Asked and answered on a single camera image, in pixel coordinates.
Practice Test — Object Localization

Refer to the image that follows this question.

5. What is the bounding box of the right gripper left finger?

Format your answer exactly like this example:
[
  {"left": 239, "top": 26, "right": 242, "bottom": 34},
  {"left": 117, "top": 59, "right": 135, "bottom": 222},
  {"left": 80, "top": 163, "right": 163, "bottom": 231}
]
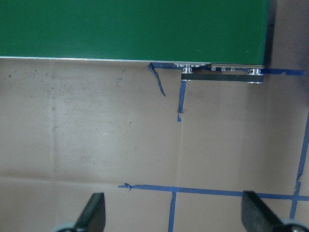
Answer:
[{"left": 73, "top": 192, "right": 106, "bottom": 232}]

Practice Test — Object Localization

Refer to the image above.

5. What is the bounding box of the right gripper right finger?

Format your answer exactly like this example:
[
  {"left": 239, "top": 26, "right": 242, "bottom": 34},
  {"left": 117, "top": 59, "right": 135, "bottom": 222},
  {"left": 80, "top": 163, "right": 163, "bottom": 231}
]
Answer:
[{"left": 241, "top": 191, "right": 285, "bottom": 232}]

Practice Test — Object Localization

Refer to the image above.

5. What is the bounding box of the green conveyor belt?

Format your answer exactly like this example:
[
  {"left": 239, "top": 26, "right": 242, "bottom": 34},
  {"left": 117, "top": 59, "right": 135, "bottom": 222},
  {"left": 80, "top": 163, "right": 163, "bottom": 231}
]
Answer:
[{"left": 0, "top": 0, "right": 271, "bottom": 85}]

